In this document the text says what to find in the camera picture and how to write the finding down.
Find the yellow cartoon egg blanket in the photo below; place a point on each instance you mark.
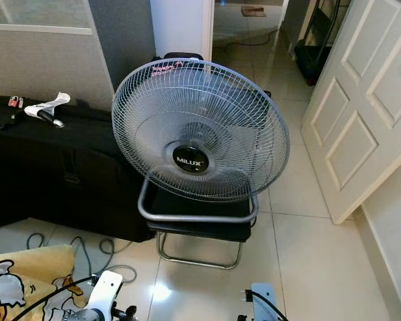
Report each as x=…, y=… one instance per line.
x=27, y=267

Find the grey Milux table fan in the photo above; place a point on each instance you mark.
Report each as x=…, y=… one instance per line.
x=191, y=161

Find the small red item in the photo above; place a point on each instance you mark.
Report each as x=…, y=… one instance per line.
x=15, y=101

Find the pink tag on fan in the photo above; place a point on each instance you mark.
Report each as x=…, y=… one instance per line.
x=167, y=68

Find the black backpack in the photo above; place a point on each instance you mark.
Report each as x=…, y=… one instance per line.
x=184, y=56

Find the white panelled door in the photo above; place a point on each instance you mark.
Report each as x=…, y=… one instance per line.
x=354, y=100

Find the black exercise machine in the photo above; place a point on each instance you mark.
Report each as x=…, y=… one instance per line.
x=311, y=57

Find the small brown floor item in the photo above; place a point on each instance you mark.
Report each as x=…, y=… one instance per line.
x=253, y=11

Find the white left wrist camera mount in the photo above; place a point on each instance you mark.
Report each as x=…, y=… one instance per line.
x=108, y=287

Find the black chair chrome frame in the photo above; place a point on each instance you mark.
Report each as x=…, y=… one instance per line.
x=200, y=231

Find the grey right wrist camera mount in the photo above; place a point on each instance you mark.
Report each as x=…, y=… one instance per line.
x=264, y=301

